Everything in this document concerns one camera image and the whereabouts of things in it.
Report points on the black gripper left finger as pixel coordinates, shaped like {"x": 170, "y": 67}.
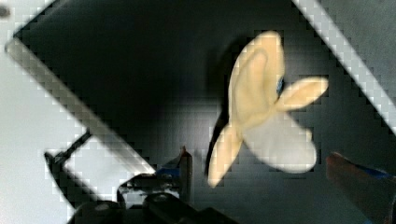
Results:
{"x": 173, "y": 177}

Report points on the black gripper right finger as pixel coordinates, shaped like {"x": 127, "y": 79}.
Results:
{"x": 372, "y": 191}

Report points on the plush peeled banana toy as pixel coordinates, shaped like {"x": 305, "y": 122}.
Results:
{"x": 259, "y": 114}

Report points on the black and steel toaster oven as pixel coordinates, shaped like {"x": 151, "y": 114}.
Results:
{"x": 149, "y": 77}

